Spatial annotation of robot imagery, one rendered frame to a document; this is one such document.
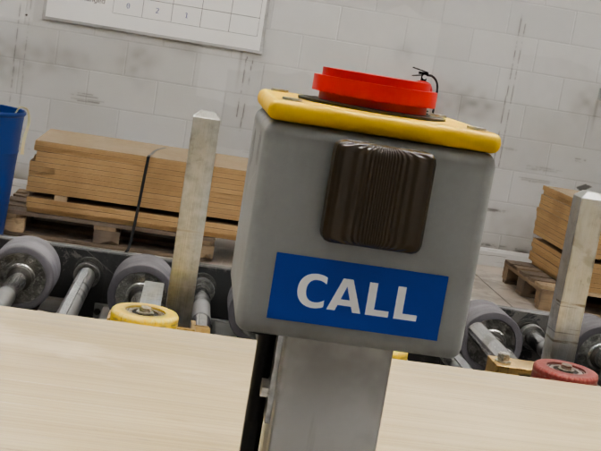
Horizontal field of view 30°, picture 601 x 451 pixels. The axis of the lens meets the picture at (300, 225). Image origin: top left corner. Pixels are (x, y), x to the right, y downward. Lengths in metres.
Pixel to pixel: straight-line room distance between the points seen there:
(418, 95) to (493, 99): 7.41
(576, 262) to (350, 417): 1.19
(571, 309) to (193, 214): 0.52
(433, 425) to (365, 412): 0.76
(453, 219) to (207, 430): 0.68
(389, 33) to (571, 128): 1.42
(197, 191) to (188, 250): 0.08
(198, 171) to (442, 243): 1.12
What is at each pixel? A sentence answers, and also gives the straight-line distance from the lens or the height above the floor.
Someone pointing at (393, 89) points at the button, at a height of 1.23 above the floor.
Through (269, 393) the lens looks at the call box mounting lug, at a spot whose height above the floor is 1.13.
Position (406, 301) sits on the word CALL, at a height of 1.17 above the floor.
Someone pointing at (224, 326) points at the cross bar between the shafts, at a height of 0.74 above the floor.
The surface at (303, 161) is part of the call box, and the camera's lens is 0.33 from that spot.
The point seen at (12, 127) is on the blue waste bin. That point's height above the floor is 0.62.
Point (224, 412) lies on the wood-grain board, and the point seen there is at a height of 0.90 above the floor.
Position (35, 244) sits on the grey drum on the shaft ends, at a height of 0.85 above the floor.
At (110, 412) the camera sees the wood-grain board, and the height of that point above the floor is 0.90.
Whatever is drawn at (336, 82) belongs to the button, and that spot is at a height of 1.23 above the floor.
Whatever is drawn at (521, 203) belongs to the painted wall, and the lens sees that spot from 7.88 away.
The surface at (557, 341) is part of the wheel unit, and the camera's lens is 1.56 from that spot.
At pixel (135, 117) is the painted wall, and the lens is 7.53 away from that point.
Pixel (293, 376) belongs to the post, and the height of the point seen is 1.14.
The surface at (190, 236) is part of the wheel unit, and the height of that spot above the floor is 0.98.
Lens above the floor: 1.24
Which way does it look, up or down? 9 degrees down
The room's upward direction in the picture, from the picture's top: 9 degrees clockwise
